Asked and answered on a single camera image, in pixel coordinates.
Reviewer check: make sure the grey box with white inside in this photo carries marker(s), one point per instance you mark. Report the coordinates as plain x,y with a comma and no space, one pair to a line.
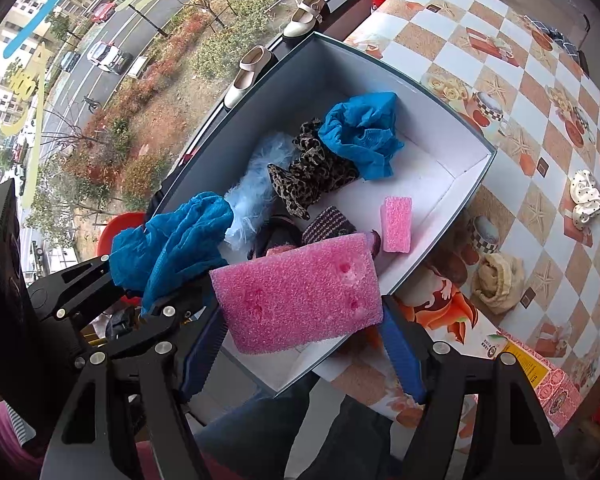
430,125

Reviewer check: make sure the light blue fluffy scrunchie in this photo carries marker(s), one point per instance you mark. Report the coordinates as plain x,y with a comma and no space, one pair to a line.
260,185

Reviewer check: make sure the purple striped cloth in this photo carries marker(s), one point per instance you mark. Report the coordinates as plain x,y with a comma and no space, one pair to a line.
330,225

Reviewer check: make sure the white polka dot scrunchie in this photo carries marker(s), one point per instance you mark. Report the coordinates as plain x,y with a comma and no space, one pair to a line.
586,197

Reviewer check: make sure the red car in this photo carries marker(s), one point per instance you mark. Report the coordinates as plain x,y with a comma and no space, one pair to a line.
103,11

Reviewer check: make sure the leopard print scrunchie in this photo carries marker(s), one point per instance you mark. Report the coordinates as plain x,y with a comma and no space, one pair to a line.
315,170

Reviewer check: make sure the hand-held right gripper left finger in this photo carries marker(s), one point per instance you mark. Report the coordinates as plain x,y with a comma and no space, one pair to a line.
200,360

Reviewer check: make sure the small pink sponge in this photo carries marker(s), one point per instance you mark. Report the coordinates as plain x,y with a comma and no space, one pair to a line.
396,225

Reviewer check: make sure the red plastic bucket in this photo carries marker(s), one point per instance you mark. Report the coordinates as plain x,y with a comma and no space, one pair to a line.
122,225

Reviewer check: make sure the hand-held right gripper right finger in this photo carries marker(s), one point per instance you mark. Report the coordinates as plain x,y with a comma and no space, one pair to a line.
405,360

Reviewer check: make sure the beige scrunchie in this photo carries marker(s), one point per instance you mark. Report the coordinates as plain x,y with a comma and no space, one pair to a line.
497,280

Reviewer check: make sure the checkered printed tablecloth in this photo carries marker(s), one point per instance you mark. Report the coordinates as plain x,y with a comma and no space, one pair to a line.
530,135

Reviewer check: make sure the large pink sponge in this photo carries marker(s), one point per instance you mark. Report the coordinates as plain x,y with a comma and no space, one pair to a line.
290,295

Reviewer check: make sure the pink patterned cardboard box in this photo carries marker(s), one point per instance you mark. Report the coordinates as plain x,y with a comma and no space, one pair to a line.
535,385

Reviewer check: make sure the plaid cloth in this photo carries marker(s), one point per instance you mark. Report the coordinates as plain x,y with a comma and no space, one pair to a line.
555,40

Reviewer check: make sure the person's blue jeans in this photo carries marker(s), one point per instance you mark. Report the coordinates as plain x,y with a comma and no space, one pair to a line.
260,430

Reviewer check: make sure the white car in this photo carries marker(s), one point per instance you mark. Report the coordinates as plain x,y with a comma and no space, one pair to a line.
107,56

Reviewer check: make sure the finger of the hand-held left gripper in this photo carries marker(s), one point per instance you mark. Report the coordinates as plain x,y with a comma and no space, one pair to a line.
145,327
80,290

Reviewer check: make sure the dark cloth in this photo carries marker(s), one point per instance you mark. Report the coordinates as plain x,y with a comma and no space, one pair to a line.
275,235

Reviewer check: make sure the blue crinkled cloth cover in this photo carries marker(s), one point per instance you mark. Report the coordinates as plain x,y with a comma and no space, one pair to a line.
180,245
360,135

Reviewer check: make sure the cream shoe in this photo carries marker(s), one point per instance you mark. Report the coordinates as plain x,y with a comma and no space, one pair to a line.
247,77
302,15

